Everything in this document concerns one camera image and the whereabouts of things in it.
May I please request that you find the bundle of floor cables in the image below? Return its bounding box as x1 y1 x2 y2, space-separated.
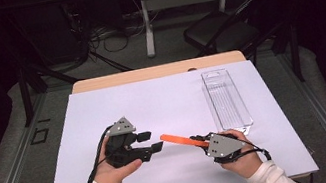
84 12 151 58

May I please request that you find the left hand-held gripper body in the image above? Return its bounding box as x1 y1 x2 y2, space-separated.
98 113 155 170

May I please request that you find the clear plastic packaging box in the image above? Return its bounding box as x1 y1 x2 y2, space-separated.
199 64 257 142

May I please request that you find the wooden table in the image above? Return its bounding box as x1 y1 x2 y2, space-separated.
27 41 315 183

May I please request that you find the hand-held gripper cable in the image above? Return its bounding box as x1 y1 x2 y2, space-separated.
225 123 272 168
72 124 124 183

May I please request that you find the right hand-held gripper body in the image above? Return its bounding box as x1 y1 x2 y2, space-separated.
203 127 248 168

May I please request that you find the white board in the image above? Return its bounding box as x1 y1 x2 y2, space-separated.
23 50 321 183

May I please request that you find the black folding chair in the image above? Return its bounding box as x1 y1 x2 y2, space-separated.
177 0 290 67

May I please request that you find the person's left hand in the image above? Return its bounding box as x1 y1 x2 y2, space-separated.
87 131 147 183

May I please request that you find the left hand-held gripper cable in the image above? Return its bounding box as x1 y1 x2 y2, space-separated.
72 124 124 183

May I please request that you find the person's right hand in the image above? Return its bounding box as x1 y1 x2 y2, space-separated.
215 124 266 183

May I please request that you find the black metal stand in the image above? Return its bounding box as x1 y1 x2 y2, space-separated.
13 52 88 128

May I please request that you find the right hand-held gripper cable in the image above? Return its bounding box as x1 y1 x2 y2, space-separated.
225 123 272 168

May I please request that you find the orange phone case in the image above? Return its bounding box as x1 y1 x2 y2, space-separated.
159 126 211 156

